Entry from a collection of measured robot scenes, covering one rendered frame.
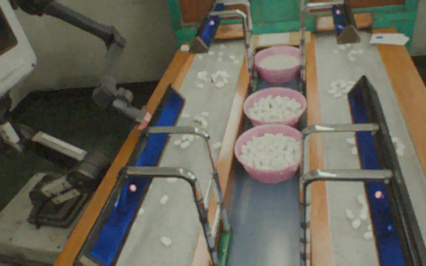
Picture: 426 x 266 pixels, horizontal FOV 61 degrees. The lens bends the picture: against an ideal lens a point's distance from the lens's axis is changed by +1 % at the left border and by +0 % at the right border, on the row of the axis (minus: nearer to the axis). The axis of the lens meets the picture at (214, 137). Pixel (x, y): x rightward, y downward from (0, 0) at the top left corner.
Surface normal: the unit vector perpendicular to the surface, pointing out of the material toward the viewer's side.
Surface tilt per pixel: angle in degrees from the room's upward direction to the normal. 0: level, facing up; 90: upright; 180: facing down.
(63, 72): 88
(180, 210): 0
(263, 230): 0
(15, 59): 89
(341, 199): 0
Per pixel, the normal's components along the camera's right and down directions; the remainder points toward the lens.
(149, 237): -0.15, -0.78
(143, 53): -0.09, 0.62
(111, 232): 0.74, -0.43
